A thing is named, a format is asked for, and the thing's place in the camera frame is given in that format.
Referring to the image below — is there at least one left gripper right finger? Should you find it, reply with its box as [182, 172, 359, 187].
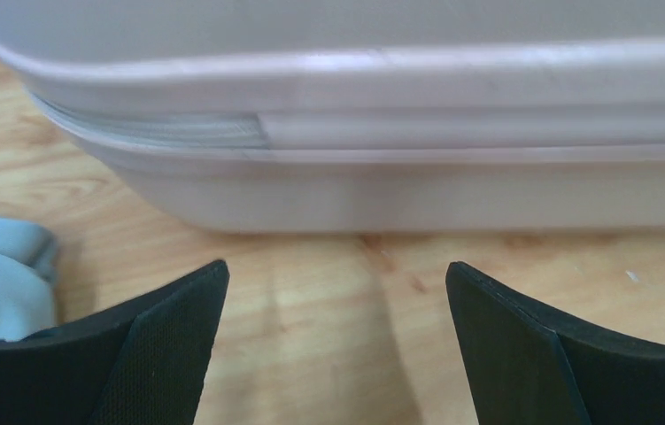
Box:
[445, 262, 665, 424]

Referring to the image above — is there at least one pink suitcase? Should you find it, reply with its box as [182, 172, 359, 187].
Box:
[0, 1, 665, 233]

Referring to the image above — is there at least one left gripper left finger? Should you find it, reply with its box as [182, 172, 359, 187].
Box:
[0, 259, 229, 425]

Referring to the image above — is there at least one grey cloth garment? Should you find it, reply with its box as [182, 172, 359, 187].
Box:
[0, 216, 58, 342]

